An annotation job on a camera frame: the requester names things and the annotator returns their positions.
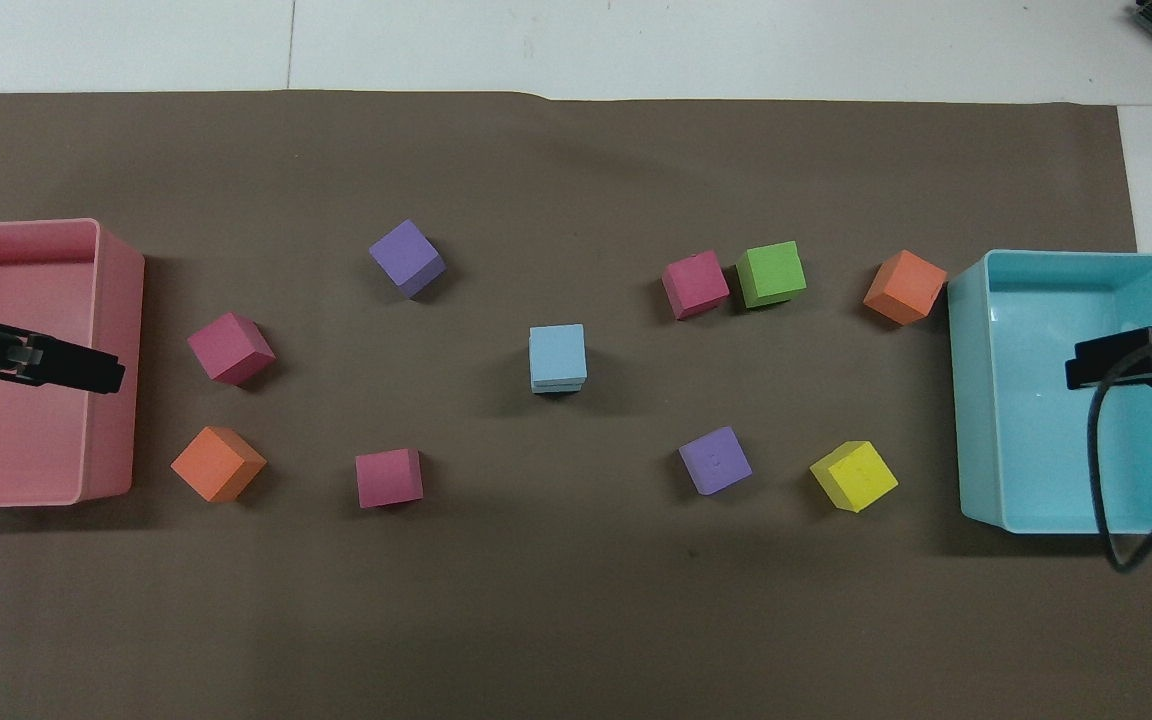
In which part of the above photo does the orange foam block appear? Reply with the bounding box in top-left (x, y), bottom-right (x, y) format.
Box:
top-left (170, 425), bottom-right (268, 504)
top-left (862, 249), bottom-right (949, 328)

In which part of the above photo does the yellow foam block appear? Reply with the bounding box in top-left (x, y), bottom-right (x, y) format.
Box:
top-left (809, 440), bottom-right (900, 514)

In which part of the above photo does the pink plastic bin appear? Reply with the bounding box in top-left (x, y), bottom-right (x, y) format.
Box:
top-left (0, 218), bottom-right (146, 510)

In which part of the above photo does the magenta foam block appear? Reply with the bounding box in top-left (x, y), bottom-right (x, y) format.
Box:
top-left (186, 311), bottom-right (278, 388)
top-left (661, 249), bottom-right (732, 322)
top-left (354, 448), bottom-right (425, 510)

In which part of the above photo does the green foam block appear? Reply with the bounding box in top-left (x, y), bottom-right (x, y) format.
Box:
top-left (735, 240), bottom-right (808, 310)

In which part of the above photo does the black cable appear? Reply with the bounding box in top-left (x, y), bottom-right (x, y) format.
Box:
top-left (1086, 355), bottom-right (1152, 574)

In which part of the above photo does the light blue plastic bin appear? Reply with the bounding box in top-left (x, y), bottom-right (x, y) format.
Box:
top-left (947, 249), bottom-right (1152, 535)

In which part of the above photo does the purple foam block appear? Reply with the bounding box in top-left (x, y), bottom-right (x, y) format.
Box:
top-left (368, 219), bottom-right (448, 300)
top-left (677, 426), bottom-right (754, 497)

